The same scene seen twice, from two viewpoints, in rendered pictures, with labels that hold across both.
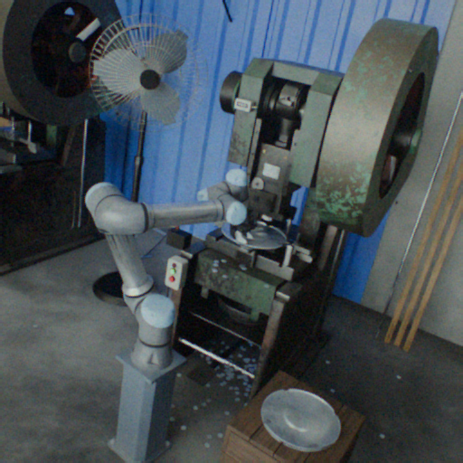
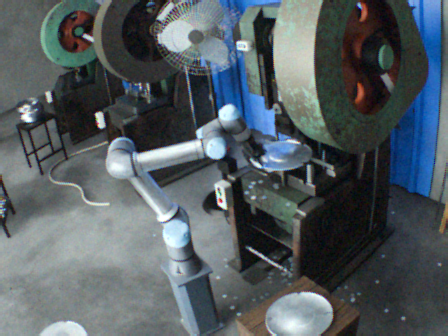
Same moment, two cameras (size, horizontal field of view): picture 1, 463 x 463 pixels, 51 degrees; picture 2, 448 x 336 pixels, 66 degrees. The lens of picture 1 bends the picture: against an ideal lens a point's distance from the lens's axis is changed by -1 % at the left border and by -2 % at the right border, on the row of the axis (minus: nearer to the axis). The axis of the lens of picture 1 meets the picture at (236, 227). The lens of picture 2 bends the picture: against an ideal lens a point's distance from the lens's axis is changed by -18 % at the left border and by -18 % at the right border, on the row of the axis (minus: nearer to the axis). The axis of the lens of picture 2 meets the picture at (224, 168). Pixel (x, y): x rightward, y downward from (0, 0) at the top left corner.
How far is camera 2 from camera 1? 0.79 m
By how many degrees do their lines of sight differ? 28
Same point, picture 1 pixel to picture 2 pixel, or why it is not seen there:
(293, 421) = (290, 319)
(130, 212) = (121, 163)
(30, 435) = (134, 309)
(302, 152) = not seen: hidden behind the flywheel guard
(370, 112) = (300, 42)
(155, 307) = (171, 232)
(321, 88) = not seen: hidden behind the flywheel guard
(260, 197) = (280, 121)
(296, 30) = not seen: outside the picture
